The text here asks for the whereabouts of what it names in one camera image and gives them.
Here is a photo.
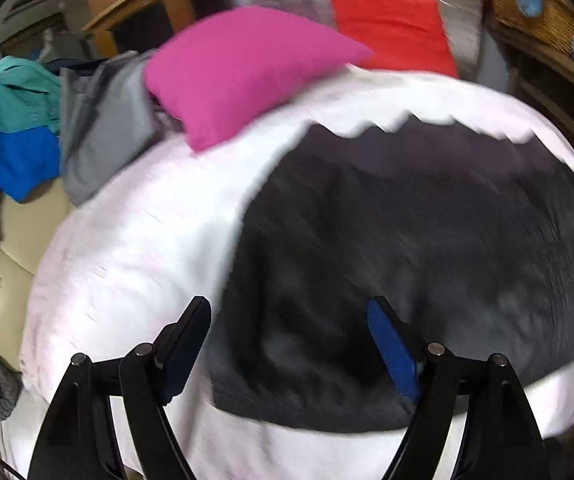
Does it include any black garment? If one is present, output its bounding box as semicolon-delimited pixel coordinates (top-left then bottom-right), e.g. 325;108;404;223
207;118;574;432

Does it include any beige sofa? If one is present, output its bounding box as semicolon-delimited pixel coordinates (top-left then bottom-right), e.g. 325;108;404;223
0;179;72;370

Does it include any white bed blanket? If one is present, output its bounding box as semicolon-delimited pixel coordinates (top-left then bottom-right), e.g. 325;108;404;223
0;68;574;479

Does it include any blue jacket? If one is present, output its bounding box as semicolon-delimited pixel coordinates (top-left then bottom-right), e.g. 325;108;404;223
0;127;60;203

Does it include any wooden shelf unit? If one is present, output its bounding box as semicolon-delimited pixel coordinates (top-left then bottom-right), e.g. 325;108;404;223
488;21;574;148

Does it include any teal garment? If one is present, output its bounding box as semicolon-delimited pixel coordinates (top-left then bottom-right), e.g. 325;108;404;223
0;56;60;134

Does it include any pink cushion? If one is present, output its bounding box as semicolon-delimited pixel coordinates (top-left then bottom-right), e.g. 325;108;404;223
144;6;372;152

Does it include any red cushion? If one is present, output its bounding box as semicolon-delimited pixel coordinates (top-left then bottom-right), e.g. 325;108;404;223
330;0;458;77

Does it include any brown wooden cabinet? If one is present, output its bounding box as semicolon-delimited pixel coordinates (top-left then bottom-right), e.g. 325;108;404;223
76;0;219;59

